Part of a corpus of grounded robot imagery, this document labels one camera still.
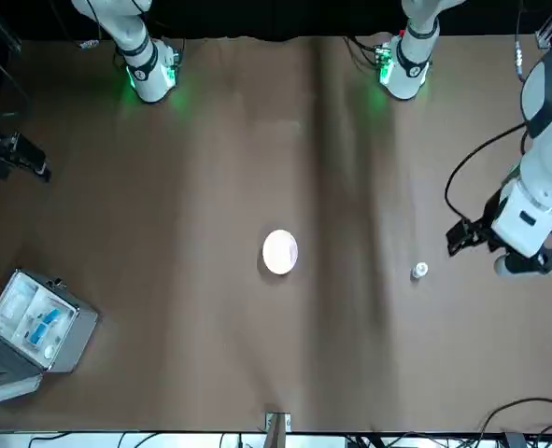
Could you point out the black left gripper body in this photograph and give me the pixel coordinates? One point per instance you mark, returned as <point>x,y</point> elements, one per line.
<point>494,240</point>

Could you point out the white vitamin bottle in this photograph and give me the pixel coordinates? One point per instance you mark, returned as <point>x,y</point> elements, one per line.
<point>419,270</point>

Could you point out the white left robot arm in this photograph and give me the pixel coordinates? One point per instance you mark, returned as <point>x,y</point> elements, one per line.
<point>537,210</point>

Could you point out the clear plastic bag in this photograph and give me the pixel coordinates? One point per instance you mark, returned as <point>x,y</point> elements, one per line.
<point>11,303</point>

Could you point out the blue packet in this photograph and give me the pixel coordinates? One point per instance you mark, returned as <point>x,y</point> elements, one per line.
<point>46,322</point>

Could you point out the open aluminium case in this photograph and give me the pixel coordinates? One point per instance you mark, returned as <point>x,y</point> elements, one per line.
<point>75,336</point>

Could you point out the small white round container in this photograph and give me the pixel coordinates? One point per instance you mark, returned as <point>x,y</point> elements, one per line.
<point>49,352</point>

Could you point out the white desk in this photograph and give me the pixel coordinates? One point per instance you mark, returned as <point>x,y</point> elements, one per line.
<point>201,441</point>

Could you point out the aluminium frame post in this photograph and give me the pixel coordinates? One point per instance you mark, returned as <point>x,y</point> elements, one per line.
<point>278,422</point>

